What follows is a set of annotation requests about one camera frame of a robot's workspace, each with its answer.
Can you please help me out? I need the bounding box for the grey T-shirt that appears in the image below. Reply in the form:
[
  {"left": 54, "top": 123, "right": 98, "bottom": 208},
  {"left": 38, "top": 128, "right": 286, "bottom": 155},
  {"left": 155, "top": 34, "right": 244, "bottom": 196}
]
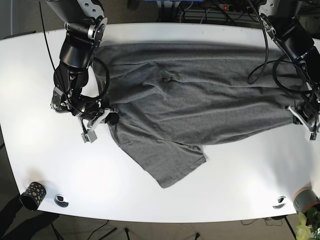
[{"left": 97, "top": 43, "right": 307, "bottom": 188}]

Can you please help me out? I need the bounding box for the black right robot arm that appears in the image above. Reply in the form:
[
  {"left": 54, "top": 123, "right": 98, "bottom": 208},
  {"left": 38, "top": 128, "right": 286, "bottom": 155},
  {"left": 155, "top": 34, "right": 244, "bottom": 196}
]
[{"left": 47, "top": 0, "right": 119, "bottom": 134}]

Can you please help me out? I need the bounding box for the silver table grommet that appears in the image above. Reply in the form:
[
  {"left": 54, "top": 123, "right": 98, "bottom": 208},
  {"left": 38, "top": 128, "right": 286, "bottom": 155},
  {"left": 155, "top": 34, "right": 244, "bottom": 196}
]
[
  {"left": 54, "top": 194, "right": 69, "bottom": 208},
  {"left": 272, "top": 196, "right": 287, "bottom": 210}
]

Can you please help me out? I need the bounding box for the green plant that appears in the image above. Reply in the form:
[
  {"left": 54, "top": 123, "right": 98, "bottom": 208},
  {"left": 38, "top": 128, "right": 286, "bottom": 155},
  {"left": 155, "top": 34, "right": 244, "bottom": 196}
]
[{"left": 295, "top": 207, "right": 320, "bottom": 240}]

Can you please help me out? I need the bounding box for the left silver table grommet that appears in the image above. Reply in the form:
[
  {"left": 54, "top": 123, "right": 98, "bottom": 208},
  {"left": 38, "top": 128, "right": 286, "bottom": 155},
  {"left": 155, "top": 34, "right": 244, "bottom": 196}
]
[{"left": 54, "top": 194, "right": 69, "bottom": 208}]

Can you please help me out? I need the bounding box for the grey plant pot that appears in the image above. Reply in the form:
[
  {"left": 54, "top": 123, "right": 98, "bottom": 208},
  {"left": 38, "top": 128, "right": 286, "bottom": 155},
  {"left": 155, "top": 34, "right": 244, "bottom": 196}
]
[{"left": 292, "top": 186, "right": 320, "bottom": 214}]

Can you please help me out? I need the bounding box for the black gold spotted cup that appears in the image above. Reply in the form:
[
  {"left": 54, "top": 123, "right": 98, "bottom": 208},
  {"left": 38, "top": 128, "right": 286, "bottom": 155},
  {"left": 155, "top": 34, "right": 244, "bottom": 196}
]
[{"left": 19, "top": 181, "right": 47, "bottom": 211}]

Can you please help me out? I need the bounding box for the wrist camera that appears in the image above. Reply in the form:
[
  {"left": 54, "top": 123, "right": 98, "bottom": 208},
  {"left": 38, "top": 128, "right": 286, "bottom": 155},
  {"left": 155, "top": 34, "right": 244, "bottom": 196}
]
[
  {"left": 81, "top": 131, "right": 97, "bottom": 143},
  {"left": 306, "top": 130, "right": 319, "bottom": 141}
]

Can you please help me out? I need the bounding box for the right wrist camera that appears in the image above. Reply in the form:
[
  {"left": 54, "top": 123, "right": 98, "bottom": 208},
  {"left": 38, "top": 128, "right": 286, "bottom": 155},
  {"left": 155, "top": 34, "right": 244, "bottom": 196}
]
[{"left": 81, "top": 131, "right": 97, "bottom": 143}]

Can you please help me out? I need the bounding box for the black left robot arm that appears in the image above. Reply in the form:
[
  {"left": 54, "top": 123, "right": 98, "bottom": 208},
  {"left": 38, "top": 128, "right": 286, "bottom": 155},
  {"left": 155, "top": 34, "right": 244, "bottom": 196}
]
[{"left": 257, "top": 0, "right": 320, "bottom": 133}]

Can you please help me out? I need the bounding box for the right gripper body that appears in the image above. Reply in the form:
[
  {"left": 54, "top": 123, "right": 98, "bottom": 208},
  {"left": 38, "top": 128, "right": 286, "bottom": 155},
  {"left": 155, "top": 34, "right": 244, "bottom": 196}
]
[{"left": 78, "top": 108, "right": 119, "bottom": 134}]

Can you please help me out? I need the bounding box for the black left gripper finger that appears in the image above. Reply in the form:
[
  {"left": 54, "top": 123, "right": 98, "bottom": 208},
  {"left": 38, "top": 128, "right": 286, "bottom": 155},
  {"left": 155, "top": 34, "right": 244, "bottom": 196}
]
[{"left": 292, "top": 115, "right": 302, "bottom": 125}]

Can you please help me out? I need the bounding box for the right silver table grommet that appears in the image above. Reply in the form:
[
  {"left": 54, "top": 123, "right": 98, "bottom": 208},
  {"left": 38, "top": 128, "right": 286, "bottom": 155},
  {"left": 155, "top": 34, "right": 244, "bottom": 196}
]
[{"left": 272, "top": 196, "right": 287, "bottom": 210}]

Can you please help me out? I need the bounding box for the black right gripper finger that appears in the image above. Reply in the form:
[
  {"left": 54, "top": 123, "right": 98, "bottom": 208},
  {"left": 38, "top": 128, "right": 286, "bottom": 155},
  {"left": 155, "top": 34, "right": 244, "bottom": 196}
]
[{"left": 106, "top": 112, "right": 120, "bottom": 125}]

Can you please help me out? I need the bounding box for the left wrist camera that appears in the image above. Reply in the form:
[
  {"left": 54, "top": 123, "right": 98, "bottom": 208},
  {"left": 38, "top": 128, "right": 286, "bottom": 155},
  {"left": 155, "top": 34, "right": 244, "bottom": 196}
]
[{"left": 306, "top": 130, "right": 319, "bottom": 141}]

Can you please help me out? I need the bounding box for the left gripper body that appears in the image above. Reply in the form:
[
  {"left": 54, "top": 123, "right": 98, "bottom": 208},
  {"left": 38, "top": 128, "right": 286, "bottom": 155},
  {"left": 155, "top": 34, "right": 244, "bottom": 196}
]
[{"left": 285, "top": 100, "right": 320, "bottom": 132}]

